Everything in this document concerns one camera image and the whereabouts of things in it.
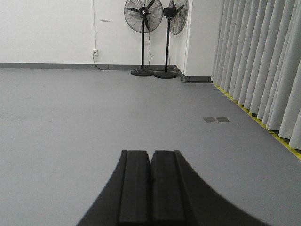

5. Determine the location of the black fan power cable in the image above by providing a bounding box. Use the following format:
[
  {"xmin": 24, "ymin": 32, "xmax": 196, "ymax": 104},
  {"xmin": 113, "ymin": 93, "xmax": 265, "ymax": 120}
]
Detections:
[{"xmin": 93, "ymin": 32, "xmax": 152, "ymax": 71}]

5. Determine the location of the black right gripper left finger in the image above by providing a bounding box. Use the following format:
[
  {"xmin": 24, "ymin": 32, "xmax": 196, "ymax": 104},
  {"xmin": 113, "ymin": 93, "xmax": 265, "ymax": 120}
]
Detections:
[{"xmin": 78, "ymin": 150, "xmax": 150, "ymax": 226}]

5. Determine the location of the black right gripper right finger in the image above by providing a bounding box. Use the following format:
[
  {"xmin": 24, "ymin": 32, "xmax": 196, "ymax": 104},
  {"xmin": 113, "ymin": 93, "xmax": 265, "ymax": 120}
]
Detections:
[{"xmin": 151, "ymin": 150, "xmax": 266, "ymax": 226}]

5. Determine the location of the black pedestal fan left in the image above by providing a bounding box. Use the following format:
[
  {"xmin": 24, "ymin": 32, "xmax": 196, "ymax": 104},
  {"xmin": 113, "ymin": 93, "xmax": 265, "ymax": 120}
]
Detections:
[{"xmin": 124, "ymin": 0, "xmax": 163, "ymax": 77}]

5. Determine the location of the black pedestal fan right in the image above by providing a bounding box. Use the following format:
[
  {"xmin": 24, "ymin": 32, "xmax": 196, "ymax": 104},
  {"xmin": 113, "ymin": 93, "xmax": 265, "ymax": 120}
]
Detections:
[{"xmin": 154, "ymin": 0, "xmax": 189, "ymax": 79}]

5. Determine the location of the black pedestal fan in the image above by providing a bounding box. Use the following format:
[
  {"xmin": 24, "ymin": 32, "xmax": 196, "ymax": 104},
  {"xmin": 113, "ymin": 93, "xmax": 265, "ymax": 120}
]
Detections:
[
  {"xmin": 124, "ymin": 0, "xmax": 163, "ymax": 77},
  {"xmin": 154, "ymin": 0, "xmax": 189, "ymax": 79}
]

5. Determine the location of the grey pleated curtain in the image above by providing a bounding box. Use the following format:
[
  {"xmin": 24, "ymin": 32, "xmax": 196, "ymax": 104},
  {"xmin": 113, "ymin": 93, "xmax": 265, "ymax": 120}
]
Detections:
[{"xmin": 212, "ymin": 0, "xmax": 301, "ymax": 150}]

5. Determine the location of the white wall power socket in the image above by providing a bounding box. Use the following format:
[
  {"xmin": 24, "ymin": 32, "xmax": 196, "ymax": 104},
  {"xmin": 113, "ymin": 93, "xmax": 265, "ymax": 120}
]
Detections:
[{"xmin": 92, "ymin": 49, "xmax": 98, "ymax": 56}]

